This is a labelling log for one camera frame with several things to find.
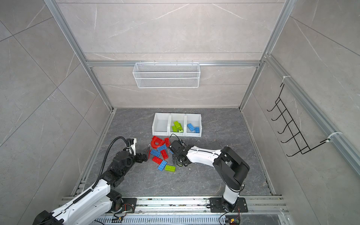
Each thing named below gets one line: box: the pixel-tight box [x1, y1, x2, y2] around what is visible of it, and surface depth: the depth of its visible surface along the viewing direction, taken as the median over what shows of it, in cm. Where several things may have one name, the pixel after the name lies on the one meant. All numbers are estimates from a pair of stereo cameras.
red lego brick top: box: [164, 137, 172, 148], surface depth 99 cm
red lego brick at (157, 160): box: [151, 156, 163, 165], surface depth 90 cm
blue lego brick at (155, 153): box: [150, 149, 161, 158], surface depth 94 cm
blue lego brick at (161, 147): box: [156, 144, 168, 152], surface depth 97 cm
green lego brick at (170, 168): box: [164, 164, 176, 173], surface depth 87 cm
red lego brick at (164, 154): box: [160, 149, 169, 160], surface depth 92 cm
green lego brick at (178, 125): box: [173, 120, 183, 131], surface depth 106 cm
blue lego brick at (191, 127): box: [187, 122, 195, 132], surface depth 107 cm
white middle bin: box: [167, 112, 187, 137], surface depth 106 cm
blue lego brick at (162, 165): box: [157, 159, 168, 172], surface depth 87 cm
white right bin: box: [184, 113, 203, 138], surface depth 106 cm
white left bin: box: [151, 112, 171, 136], surface depth 107 cm
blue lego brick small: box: [194, 126, 201, 134], surface depth 106 cm
